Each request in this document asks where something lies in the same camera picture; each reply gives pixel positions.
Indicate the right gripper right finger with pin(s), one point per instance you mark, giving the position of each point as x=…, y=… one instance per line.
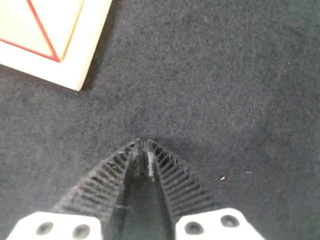
x=180, y=185

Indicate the pale wooden tangram triangle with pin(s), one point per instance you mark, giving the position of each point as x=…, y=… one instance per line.
x=20, y=25
x=58, y=22

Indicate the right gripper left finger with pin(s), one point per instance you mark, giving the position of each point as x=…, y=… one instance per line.
x=100, y=185

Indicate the square wooden tray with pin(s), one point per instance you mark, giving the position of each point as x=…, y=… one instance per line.
x=82, y=47

